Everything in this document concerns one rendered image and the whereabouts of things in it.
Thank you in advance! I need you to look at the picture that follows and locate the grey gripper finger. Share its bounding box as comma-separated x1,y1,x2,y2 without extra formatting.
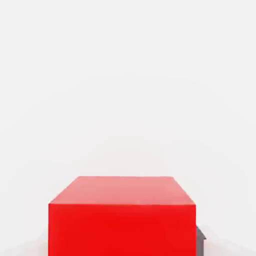
195,225,207,256

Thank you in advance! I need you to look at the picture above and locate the small red cube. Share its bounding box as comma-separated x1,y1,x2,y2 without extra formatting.
47,175,197,256

